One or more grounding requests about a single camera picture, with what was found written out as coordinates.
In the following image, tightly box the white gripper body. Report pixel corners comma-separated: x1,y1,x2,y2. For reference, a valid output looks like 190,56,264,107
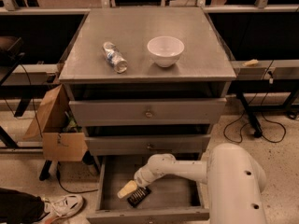
134,168,155,188

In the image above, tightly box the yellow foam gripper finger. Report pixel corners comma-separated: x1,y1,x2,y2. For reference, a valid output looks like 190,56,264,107
118,180,138,199

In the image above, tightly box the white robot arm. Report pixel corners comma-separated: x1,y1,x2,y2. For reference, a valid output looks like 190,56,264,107
118,143,267,224

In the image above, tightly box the grey bottom drawer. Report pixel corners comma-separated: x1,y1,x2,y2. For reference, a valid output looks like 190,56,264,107
87,155,209,224

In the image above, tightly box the grey drawer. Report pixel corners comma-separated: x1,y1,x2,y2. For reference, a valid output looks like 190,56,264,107
69,98,226,127
87,155,209,224
85,134,210,156

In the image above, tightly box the grey middle drawer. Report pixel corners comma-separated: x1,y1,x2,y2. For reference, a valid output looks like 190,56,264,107
85,134,210,156

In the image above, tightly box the grey top drawer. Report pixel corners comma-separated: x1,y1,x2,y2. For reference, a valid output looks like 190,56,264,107
69,98,226,127

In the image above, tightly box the grey drawer cabinet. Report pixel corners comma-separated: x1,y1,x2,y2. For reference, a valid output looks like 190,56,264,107
58,7,237,224

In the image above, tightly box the white sneaker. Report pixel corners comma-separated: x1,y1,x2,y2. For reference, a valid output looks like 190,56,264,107
37,194,84,224

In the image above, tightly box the brown cardboard box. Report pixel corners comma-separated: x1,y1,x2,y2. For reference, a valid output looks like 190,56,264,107
23,85,88,161

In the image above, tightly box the dark trouser leg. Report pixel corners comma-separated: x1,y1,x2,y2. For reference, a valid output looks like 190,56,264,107
0,189,45,224

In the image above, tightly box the clear plastic water bottle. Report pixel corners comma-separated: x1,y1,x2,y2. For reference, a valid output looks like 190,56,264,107
103,42,128,74

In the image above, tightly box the black table leg right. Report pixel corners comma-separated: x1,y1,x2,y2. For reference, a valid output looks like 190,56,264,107
236,92,263,138

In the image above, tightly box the white ceramic bowl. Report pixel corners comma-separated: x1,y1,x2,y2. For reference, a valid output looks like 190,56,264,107
147,36,185,67

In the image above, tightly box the yellow foam scrap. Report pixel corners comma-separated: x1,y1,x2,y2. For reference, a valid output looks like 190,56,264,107
243,59,259,67

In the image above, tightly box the black floor cable left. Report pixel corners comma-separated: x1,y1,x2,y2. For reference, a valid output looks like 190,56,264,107
55,165,99,195

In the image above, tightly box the black floor cable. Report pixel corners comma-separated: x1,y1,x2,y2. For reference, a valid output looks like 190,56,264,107
55,165,99,195
222,68,287,145

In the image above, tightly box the black floor cable right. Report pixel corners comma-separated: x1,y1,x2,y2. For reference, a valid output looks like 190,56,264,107
222,68,287,145

